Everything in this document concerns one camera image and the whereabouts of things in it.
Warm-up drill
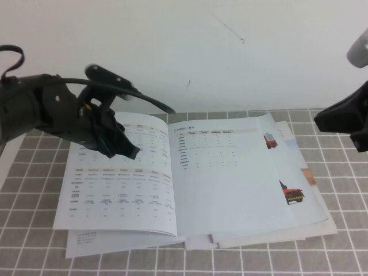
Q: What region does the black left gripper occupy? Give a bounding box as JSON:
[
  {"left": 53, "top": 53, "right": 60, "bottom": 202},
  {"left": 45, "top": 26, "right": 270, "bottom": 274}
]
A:
[{"left": 75, "top": 105, "right": 141, "bottom": 160}]

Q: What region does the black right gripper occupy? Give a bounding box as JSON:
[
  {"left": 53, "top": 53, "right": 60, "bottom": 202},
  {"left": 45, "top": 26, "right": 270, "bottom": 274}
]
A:
[{"left": 313, "top": 83, "right": 368, "bottom": 154}]

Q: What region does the product catalogue book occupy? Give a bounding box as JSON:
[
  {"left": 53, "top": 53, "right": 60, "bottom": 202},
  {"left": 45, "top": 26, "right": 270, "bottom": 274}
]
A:
[{"left": 52, "top": 111, "right": 339, "bottom": 259}]

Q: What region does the grey checked tablecloth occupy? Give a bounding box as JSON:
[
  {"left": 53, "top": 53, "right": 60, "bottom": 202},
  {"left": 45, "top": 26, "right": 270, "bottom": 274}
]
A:
[{"left": 0, "top": 106, "right": 368, "bottom": 276}]

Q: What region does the black left camera cable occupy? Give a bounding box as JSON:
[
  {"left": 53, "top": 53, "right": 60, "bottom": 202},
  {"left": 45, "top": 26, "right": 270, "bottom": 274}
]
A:
[{"left": 0, "top": 44, "right": 177, "bottom": 115}]

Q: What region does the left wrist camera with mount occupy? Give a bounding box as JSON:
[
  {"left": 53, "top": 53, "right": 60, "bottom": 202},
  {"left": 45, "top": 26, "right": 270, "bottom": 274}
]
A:
[{"left": 84, "top": 64, "right": 137, "bottom": 110}]

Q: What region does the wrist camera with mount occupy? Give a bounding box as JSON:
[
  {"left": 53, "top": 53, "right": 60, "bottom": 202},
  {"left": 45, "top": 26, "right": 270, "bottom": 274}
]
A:
[
  {"left": 346, "top": 30, "right": 368, "bottom": 69},
  {"left": 84, "top": 64, "right": 137, "bottom": 110}
]

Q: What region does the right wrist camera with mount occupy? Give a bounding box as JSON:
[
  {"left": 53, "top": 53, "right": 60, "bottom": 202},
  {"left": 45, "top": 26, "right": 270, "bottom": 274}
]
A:
[{"left": 346, "top": 30, "right": 368, "bottom": 69}]

